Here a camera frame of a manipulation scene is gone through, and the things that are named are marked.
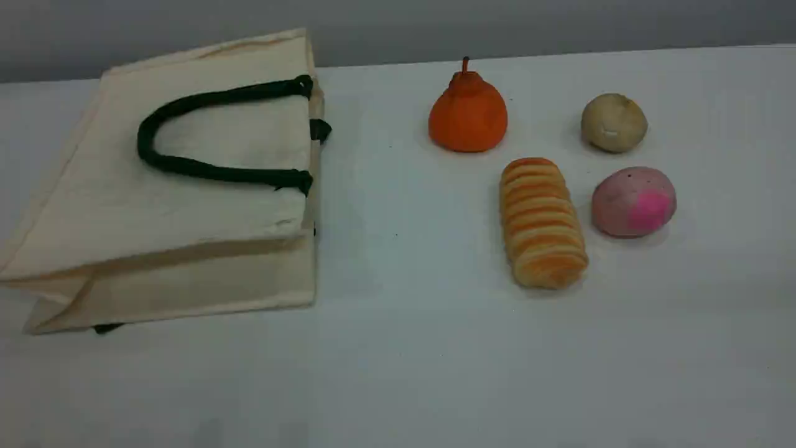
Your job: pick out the beige round potato toy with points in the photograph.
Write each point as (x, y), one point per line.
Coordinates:
(614, 123)

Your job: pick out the long striped bread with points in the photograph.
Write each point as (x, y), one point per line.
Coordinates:
(542, 224)

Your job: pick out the orange pear-shaped fruit with stem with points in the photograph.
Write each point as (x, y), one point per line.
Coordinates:
(467, 118)

